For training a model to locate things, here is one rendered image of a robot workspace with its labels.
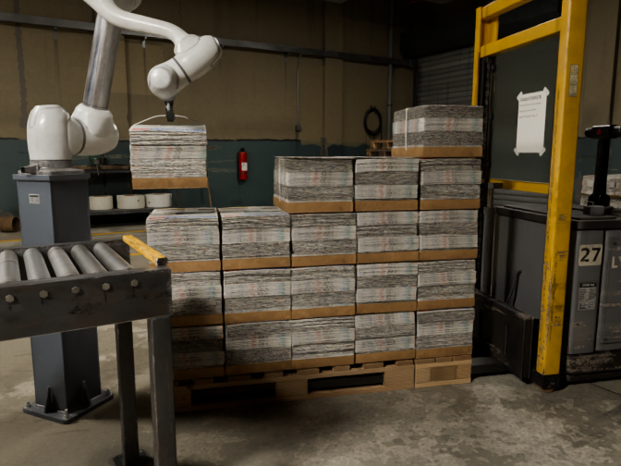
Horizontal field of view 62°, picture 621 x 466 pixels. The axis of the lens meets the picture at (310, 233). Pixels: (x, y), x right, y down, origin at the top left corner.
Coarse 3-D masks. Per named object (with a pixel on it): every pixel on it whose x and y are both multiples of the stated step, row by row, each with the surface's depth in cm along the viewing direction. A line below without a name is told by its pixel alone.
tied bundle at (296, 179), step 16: (288, 160) 213; (304, 160) 214; (320, 160) 216; (336, 160) 217; (352, 160) 219; (288, 176) 214; (304, 176) 215; (320, 176) 217; (336, 176) 219; (352, 176) 220; (288, 192) 216; (304, 192) 216; (320, 192) 218; (336, 192) 219; (352, 192) 221
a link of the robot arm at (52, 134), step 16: (32, 112) 202; (48, 112) 201; (64, 112) 206; (32, 128) 200; (48, 128) 201; (64, 128) 205; (80, 128) 213; (32, 144) 201; (48, 144) 201; (64, 144) 205; (80, 144) 213
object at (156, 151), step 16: (144, 128) 197; (160, 128) 199; (176, 128) 201; (192, 128) 203; (144, 144) 195; (160, 144) 196; (176, 144) 197; (192, 144) 198; (144, 160) 197; (160, 160) 198; (176, 160) 200; (192, 160) 201; (144, 176) 199; (160, 176) 200; (176, 176) 201; (192, 176) 202
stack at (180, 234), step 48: (192, 240) 209; (240, 240) 214; (288, 240) 218; (336, 240) 223; (384, 240) 227; (192, 288) 212; (240, 288) 216; (288, 288) 220; (336, 288) 225; (384, 288) 230; (192, 336) 216; (240, 336) 219; (288, 336) 225; (336, 336) 229; (384, 336) 234; (192, 384) 219; (240, 384) 222; (288, 384) 227; (384, 384) 237
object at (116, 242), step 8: (96, 240) 169; (104, 240) 169; (112, 240) 169; (120, 240) 170; (0, 248) 156; (8, 248) 156; (16, 248) 156; (24, 248) 156; (40, 248) 158; (48, 248) 159; (64, 248) 162; (88, 248) 165; (112, 248) 169; (120, 248) 170; (128, 248) 171; (128, 256) 172; (24, 264) 156; (48, 264) 160; (24, 272) 157; (80, 272) 165
